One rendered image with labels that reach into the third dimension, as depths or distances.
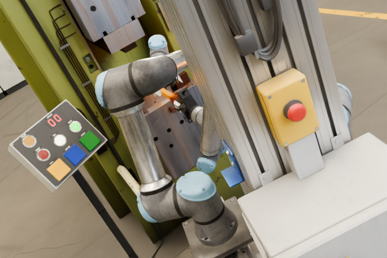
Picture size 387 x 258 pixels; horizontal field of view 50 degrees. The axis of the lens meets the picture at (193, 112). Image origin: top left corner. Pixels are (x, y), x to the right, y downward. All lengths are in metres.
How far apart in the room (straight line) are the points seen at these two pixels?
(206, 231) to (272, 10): 0.85
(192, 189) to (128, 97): 0.35
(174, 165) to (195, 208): 1.02
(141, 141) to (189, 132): 1.00
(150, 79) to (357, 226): 0.73
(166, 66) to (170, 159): 1.10
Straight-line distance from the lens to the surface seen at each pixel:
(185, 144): 2.32
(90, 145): 1.99
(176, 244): 2.73
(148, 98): 2.21
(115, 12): 2.08
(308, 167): 0.91
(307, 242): 0.81
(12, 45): 2.59
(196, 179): 1.35
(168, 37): 2.35
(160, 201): 1.37
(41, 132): 1.98
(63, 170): 1.93
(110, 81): 1.30
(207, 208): 1.35
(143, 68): 1.26
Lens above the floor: 1.85
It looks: 28 degrees down
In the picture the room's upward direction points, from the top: 25 degrees counter-clockwise
